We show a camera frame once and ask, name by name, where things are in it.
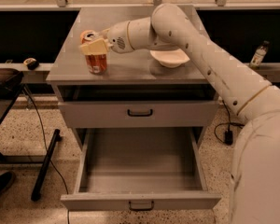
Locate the black bag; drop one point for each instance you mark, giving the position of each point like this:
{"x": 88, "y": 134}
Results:
{"x": 10, "y": 80}

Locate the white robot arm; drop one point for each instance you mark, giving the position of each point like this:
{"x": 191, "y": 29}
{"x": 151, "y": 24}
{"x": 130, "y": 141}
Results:
{"x": 255, "y": 172}

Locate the closed grey upper drawer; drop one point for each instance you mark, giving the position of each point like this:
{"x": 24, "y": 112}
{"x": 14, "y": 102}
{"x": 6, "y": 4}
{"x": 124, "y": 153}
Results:
{"x": 138, "y": 114}

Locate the small clear bottle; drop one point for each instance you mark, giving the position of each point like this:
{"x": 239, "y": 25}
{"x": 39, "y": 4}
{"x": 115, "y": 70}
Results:
{"x": 259, "y": 55}

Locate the open grey lower drawer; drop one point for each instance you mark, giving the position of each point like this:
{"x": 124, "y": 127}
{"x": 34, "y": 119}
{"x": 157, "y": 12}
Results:
{"x": 140, "y": 169}

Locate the black table leg frame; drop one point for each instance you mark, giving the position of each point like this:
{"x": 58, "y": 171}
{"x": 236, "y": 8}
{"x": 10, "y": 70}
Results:
{"x": 43, "y": 160}

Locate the red coke can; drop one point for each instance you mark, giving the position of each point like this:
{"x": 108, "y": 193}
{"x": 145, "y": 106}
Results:
{"x": 96, "y": 63}

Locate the black tape measure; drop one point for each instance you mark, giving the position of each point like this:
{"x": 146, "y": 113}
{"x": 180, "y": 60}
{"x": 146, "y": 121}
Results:
{"x": 31, "y": 63}

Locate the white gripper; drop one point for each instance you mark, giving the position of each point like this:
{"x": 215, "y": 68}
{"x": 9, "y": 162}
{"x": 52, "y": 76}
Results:
{"x": 118, "y": 37}

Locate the black shoe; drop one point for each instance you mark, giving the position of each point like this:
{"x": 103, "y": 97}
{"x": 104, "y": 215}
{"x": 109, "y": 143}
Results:
{"x": 6, "y": 180}

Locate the grey drawer cabinet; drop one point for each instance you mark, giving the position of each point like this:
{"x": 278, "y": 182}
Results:
{"x": 129, "y": 77}

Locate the white paper bowl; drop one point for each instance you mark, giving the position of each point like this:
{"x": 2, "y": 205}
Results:
{"x": 170, "y": 59}

